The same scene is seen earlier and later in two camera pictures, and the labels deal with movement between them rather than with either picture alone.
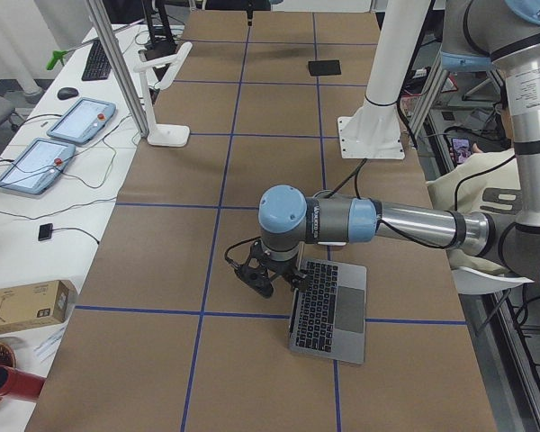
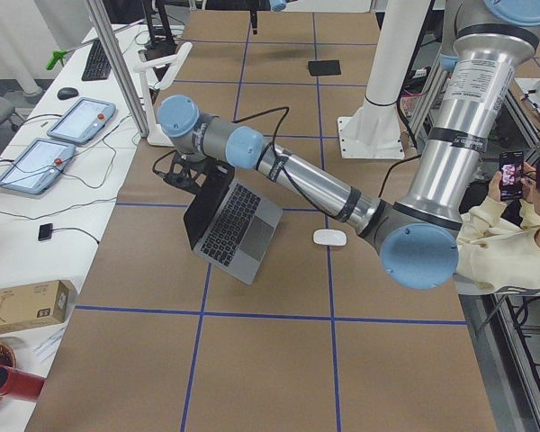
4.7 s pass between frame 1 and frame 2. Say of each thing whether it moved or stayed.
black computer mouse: stayed
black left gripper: moved
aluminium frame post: stayed
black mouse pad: stayed
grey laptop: moved
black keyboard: stayed
